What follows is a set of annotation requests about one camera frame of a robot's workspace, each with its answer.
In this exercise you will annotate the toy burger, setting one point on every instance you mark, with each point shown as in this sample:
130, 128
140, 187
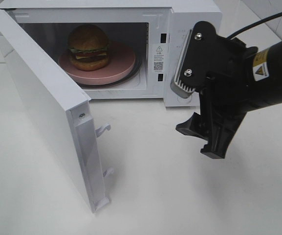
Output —
88, 48

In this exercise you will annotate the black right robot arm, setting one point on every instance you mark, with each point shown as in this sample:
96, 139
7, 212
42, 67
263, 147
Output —
264, 70

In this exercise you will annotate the glass microwave turntable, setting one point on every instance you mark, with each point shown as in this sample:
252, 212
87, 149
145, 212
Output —
133, 72

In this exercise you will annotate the pink round plate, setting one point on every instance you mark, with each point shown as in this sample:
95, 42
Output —
122, 60

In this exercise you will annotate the white warning label sticker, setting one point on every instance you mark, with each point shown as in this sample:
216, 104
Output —
158, 57

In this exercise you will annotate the white microwave oven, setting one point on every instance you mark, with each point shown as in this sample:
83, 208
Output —
137, 23

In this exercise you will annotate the white round door button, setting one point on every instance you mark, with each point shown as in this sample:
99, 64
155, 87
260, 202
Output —
184, 100

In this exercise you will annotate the white microwave door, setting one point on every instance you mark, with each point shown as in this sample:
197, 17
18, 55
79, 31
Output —
59, 108

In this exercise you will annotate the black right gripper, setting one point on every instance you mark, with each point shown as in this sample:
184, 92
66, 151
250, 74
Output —
223, 87

